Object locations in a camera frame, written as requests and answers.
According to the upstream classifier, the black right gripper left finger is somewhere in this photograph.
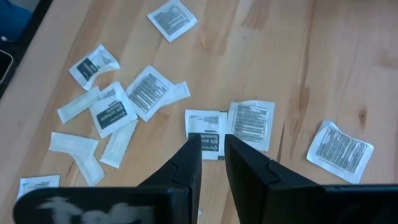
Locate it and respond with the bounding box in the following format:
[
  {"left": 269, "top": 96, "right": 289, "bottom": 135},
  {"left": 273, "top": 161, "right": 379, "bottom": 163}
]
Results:
[{"left": 138, "top": 133, "right": 203, "bottom": 224}]

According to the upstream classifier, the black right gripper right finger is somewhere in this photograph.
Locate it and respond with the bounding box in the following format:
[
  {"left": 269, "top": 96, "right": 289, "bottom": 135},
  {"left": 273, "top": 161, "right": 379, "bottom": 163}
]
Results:
[{"left": 225, "top": 134, "right": 318, "bottom": 224}]

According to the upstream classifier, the black rounded device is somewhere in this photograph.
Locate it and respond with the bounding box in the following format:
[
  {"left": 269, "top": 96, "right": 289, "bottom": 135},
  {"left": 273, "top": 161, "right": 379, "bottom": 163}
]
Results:
[{"left": 0, "top": 49, "right": 14, "bottom": 85}]

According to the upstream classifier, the blue object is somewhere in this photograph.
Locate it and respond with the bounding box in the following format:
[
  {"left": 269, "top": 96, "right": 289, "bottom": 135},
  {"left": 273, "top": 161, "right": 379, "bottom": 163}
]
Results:
[{"left": 0, "top": 0, "right": 34, "bottom": 43}]

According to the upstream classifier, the black aluminium table frame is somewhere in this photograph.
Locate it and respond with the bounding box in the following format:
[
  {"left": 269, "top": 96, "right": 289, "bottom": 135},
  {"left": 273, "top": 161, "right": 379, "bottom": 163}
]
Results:
[{"left": 0, "top": 0, "right": 53, "bottom": 100}]

